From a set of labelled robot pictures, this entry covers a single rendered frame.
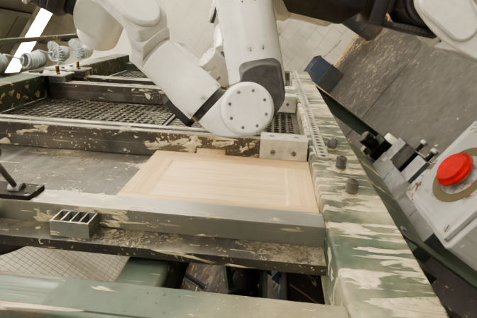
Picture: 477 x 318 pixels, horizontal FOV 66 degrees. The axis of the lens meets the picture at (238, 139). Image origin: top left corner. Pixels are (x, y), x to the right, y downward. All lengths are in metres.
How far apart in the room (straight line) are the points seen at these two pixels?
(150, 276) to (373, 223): 0.38
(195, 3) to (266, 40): 5.73
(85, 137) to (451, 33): 0.91
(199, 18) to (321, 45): 2.02
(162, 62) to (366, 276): 0.41
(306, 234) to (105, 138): 0.64
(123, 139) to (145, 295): 0.63
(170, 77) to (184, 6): 5.76
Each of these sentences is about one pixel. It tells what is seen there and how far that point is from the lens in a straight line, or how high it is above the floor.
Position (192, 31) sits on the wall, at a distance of 6.26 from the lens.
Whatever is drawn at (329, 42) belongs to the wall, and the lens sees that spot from 6.30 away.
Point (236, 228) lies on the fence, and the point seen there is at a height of 1.02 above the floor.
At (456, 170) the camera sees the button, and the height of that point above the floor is 0.95.
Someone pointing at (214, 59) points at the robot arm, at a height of 1.25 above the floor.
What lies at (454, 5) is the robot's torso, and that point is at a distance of 0.84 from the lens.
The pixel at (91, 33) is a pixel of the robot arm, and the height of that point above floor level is 1.39.
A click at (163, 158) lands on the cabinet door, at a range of 0.97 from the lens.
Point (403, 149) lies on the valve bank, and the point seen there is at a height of 0.76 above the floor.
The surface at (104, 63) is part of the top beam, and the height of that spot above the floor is 1.84.
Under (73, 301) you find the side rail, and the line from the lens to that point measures 0.51.
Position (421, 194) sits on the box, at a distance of 0.46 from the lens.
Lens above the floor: 1.17
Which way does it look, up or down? 6 degrees down
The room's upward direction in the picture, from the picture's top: 54 degrees counter-clockwise
